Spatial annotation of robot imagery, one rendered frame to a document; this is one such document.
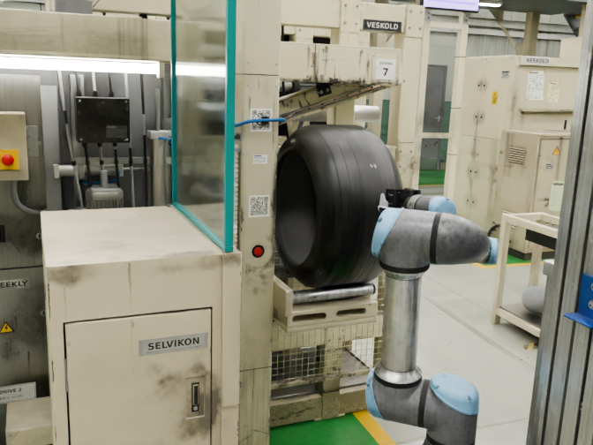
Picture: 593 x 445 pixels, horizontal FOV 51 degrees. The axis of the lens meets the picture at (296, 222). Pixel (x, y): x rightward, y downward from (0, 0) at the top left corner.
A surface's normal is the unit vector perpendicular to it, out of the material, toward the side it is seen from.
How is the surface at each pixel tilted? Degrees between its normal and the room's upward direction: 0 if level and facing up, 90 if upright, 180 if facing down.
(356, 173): 58
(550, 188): 90
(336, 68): 90
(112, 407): 90
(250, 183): 90
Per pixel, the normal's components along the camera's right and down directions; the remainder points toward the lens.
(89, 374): 0.39, 0.22
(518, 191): -0.94, 0.04
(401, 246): -0.36, 0.28
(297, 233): 0.33, -0.39
